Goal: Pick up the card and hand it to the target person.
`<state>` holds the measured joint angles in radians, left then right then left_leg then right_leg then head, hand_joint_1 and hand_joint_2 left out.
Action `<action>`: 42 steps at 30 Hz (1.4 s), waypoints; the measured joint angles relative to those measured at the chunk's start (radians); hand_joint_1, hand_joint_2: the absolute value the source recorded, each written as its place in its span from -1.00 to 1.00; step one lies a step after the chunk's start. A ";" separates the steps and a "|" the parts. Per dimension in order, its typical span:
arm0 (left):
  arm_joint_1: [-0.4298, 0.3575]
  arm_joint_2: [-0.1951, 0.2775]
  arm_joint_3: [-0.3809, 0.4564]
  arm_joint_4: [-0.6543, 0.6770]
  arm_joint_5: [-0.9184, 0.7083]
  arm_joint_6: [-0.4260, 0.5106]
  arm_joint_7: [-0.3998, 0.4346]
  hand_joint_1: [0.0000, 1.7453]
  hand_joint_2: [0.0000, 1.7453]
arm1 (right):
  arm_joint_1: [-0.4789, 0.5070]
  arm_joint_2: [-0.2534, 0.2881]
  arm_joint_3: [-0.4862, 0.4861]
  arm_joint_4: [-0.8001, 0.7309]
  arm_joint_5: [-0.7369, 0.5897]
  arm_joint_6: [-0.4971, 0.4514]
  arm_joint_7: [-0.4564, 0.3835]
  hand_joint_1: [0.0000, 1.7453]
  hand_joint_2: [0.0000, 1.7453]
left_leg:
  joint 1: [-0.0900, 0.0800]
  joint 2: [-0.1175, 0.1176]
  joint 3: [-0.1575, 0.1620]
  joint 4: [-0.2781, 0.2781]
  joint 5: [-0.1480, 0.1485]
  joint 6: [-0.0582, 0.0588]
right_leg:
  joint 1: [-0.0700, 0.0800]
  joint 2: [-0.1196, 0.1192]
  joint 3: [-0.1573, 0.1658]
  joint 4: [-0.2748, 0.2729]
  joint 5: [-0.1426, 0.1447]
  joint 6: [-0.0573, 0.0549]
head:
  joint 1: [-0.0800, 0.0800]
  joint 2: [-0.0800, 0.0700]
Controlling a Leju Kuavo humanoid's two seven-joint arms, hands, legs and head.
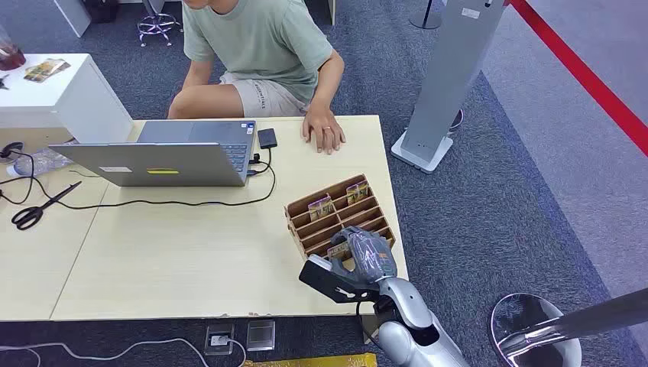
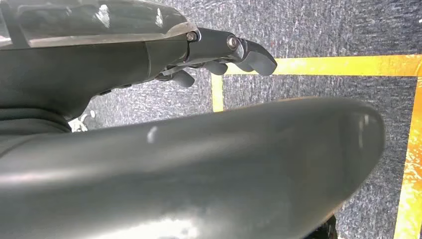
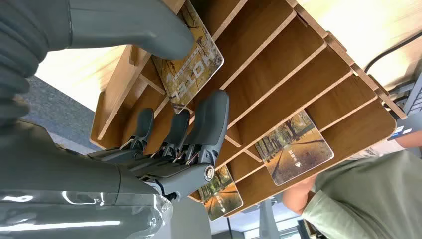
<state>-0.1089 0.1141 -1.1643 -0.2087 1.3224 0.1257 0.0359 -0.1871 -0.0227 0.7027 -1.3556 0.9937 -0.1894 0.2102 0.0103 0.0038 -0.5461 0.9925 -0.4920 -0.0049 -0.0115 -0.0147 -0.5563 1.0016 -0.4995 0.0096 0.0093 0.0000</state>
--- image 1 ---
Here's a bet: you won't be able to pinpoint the black scissors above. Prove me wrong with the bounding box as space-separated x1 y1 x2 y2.
11 181 83 232

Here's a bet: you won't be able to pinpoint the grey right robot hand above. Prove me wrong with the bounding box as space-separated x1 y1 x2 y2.
328 226 399 286

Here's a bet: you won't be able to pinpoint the grey kiosk stand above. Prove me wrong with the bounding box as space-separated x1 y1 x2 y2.
390 0 507 175

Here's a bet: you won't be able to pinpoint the white furniture panel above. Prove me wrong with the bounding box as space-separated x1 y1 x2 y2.
53 0 92 38

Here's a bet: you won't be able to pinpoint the chrome chair base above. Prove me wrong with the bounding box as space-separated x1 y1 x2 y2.
136 0 184 48

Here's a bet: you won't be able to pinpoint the floor power socket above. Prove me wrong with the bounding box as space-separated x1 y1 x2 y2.
204 323 236 356

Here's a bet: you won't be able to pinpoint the person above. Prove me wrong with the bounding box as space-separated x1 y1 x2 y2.
167 0 347 155

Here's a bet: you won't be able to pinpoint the yellow tape strip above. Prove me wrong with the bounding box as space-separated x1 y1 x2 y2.
244 352 379 367

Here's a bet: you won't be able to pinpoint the printed card with brown picture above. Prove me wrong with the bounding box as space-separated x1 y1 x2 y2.
346 180 371 205

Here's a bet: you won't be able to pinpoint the wooden slotted card holder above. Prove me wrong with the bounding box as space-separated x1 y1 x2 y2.
283 174 397 261

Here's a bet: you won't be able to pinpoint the black external drive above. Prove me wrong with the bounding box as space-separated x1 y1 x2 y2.
257 128 279 151

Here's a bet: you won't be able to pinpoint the printed card with purple edge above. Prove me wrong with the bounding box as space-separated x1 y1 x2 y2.
307 196 335 222

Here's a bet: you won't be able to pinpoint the red barrier belt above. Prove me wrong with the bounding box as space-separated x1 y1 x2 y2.
508 0 648 158

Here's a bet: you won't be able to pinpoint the metal floor cover plate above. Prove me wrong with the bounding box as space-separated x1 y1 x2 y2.
245 320 277 352

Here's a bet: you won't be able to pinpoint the clear cup with red drink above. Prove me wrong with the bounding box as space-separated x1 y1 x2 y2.
0 25 28 72

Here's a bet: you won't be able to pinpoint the black headset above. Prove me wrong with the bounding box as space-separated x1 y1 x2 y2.
0 141 25 165

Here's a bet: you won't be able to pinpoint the dark round stanchion base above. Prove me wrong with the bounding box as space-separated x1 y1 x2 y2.
409 0 443 31

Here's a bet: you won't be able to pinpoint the chrome stanchion post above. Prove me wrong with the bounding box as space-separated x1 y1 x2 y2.
488 288 648 367

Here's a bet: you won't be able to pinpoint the grey laptop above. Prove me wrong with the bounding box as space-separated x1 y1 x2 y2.
48 119 258 188

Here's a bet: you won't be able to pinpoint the person's left hand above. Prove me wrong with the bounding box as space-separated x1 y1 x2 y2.
301 112 347 155

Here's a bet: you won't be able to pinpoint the clear plastic bottle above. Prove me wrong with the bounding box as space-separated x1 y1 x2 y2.
5 147 75 178

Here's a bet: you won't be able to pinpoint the stack of printed cards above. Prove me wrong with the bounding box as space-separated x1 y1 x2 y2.
23 58 72 83

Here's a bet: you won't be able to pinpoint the white floor cable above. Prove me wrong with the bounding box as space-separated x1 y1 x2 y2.
0 337 248 367

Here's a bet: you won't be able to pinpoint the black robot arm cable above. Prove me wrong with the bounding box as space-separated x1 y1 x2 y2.
355 300 381 352

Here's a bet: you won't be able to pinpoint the white cabinet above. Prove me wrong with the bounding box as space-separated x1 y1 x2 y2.
0 53 134 145

